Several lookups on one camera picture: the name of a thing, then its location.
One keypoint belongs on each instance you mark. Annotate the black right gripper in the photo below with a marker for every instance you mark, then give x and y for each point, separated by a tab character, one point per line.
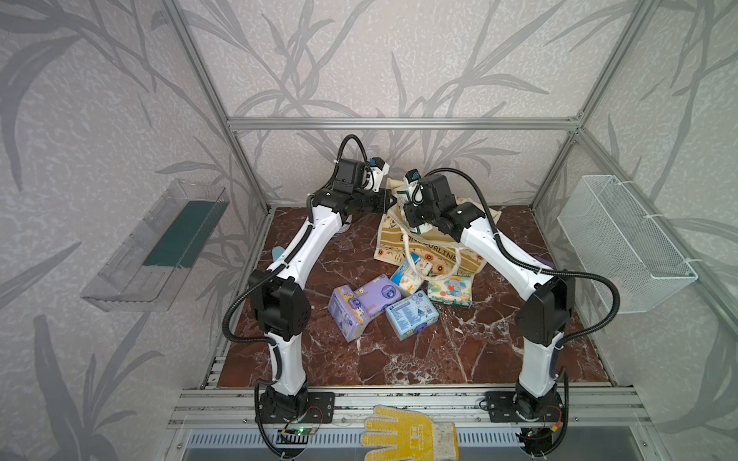
408	215

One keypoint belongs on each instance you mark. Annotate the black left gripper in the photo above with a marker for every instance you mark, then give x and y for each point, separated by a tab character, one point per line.
382	206

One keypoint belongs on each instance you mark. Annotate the cream floral canvas bag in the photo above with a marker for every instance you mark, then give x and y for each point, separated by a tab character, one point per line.
446	255

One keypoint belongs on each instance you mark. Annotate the purple tissue pack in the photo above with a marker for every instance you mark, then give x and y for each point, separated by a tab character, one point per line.
377	295
348	312

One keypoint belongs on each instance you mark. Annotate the light blue tissue pack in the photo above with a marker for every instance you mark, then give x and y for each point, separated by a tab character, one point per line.
411	315

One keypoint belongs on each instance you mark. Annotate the green white tissue pack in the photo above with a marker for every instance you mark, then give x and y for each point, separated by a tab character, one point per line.
427	229

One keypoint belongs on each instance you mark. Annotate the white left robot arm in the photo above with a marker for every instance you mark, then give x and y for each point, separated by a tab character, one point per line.
277	298

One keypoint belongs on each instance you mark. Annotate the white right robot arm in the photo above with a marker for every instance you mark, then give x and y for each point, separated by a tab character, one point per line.
548	296

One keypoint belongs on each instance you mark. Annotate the floral blue tissue pack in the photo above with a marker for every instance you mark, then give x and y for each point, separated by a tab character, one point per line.
410	280

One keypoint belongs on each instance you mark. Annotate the light blue toy spatula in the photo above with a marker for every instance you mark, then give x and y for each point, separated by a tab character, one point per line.
277	252

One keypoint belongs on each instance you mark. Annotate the elephant print tissue pack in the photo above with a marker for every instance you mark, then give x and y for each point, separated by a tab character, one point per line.
455	292

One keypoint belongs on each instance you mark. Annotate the purple toy spatula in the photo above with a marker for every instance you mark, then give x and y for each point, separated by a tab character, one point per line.
545	262

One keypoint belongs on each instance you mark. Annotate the yellow knit work glove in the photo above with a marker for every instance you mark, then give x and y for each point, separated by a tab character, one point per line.
398	434

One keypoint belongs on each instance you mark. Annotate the small green circuit board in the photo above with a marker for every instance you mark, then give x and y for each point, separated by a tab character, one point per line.
297	436

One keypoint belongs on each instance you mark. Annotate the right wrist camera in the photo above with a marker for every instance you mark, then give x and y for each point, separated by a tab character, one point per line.
414	191

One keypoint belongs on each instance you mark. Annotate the white wire basket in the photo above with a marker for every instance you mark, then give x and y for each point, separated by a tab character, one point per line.
616	238

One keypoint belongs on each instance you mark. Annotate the clear plastic wall shelf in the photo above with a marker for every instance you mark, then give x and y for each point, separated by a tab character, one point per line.
148	270

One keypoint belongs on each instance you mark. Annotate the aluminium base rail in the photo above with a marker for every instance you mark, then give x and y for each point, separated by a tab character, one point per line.
466	422

